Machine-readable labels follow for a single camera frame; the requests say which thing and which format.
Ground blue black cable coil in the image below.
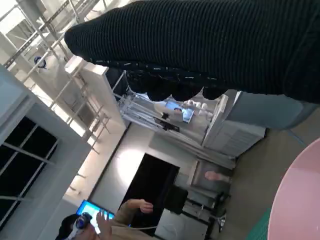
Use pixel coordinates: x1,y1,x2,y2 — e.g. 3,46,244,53
33,56,48,70

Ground pink bowl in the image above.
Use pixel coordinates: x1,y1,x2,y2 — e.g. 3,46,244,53
268,136,320,240

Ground white louvred cabinet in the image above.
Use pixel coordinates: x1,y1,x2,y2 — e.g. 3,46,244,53
201,94,267,157

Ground white VR headset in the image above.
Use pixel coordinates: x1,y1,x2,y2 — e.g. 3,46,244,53
67,212,94,240

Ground dark gridded window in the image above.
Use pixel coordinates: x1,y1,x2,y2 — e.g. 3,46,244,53
0,116,60,233

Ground green cutting mat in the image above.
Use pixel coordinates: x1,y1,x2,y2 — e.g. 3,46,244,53
247,207,272,240

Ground white headset cable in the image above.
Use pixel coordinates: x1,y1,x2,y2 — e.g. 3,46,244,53
127,221,161,230

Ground large black panel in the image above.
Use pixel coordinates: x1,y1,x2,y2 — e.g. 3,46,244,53
122,152,181,223

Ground person with headset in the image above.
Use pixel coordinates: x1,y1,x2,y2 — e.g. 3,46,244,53
54,198,161,240

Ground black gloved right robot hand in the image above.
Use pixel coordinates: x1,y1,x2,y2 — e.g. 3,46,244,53
63,0,320,105

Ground blue picture screen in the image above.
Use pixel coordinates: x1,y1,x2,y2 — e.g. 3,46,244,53
164,98,196,125

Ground blue lit monitor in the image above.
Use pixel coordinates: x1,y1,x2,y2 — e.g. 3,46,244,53
76,199,116,235

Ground pink foot-shaped object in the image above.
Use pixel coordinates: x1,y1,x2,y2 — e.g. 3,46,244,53
204,170,230,182

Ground glass display case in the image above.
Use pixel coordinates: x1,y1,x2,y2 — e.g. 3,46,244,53
193,159,235,187

